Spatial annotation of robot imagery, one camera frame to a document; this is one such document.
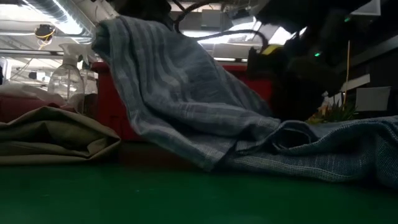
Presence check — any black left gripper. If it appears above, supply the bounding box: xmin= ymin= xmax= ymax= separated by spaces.
xmin=107 ymin=0 xmax=175 ymax=30

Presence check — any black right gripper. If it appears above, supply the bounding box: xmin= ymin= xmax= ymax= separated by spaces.
xmin=248 ymin=30 xmax=345 ymax=122

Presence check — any blue striped garment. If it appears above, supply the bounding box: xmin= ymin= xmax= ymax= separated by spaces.
xmin=91 ymin=15 xmax=398 ymax=190

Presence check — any beige khaki garment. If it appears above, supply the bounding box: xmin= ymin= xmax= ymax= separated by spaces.
xmin=0 ymin=106 xmax=122 ymax=166

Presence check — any maroon pink garment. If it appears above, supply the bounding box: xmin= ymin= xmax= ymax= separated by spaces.
xmin=0 ymin=95 xmax=77 ymax=124

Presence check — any red plastic laundry bin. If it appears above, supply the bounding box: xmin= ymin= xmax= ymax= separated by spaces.
xmin=90 ymin=60 xmax=275 ymax=142

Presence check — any small potted succulent plant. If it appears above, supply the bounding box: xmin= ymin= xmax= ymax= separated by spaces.
xmin=306 ymin=99 xmax=358 ymax=125

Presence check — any grey panel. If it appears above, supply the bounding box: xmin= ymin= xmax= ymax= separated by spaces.
xmin=356 ymin=86 xmax=391 ymax=112

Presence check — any ceiling light panel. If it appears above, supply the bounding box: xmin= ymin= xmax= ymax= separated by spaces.
xmin=182 ymin=12 xmax=308 ymax=47

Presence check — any black yellow ceiling reel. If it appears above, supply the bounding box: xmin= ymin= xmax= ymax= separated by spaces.
xmin=34 ymin=24 xmax=57 ymax=43

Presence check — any clear spray bottle white head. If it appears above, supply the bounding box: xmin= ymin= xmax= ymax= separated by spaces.
xmin=48 ymin=43 xmax=94 ymax=114

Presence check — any green table mat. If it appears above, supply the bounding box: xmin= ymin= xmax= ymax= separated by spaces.
xmin=0 ymin=161 xmax=398 ymax=224

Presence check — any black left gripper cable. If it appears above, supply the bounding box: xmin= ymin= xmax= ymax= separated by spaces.
xmin=172 ymin=0 xmax=220 ymax=32

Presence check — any yellow hanging cable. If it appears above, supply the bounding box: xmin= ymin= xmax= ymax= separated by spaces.
xmin=343 ymin=40 xmax=351 ymax=105

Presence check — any silver ventilation duct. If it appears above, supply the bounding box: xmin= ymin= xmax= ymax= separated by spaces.
xmin=18 ymin=0 xmax=118 ymax=54

